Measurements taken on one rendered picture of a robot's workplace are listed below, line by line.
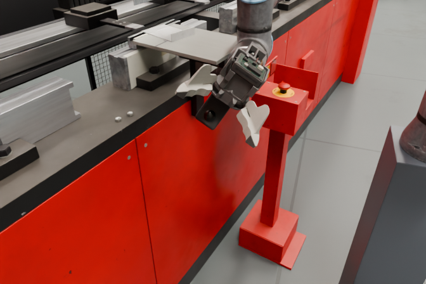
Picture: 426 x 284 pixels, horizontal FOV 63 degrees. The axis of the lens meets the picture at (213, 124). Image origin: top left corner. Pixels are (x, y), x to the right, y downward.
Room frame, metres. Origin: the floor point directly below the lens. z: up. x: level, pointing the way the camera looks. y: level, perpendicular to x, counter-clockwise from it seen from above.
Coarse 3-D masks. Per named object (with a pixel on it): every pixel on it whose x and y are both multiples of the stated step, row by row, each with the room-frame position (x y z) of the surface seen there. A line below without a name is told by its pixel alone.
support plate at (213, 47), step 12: (144, 36) 0.93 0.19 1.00; (192, 36) 0.93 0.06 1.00; (204, 36) 0.93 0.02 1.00; (216, 36) 0.93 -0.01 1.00; (228, 36) 0.93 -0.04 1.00; (156, 48) 0.86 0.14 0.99; (168, 48) 0.84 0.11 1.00; (180, 48) 0.84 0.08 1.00; (192, 48) 0.84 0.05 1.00; (204, 48) 0.84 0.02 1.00; (216, 48) 0.84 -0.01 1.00; (228, 48) 0.84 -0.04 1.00; (204, 60) 0.78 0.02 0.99; (216, 60) 0.76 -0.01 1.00
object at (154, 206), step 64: (320, 64) 2.05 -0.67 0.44; (192, 128) 0.89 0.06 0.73; (64, 192) 0.52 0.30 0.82; (128, 192) 0.65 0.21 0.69; (192, 192) 0.88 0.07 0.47; (256, 192) 1.35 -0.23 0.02; (0, 256) 0.40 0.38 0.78; (64, 256) 0.48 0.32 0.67; (128, 256) 0.62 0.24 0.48; (192, 256) 0.86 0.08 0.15
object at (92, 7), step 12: (72, 12) 1.08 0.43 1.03; (84, 12) 1.05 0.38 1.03; (96, 12) 1.08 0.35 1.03; (108, 12) 1.10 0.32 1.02; (72, 24) 1.07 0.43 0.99; (84, 24) 1.04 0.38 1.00; (96, 24) 1.06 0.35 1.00; (108, 24) 1.05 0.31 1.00; (120, 24) 1.03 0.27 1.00; (132, 24) 1.03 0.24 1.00
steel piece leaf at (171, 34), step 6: (162, 30) 0.98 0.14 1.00; (168, 30) 0.98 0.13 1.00; (174, 30) 0.98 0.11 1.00; (180, 30) 0.98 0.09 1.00; (186, 30) 0.93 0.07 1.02; (192, 30) 0.94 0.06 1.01; (156, 36) 0.93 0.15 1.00; (162, 36) 0.93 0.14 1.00; (168, 36) 0.93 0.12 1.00; (174, 36) 0.90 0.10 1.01; (180, 36) 0.91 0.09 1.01; (186, 36) 0.93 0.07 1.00
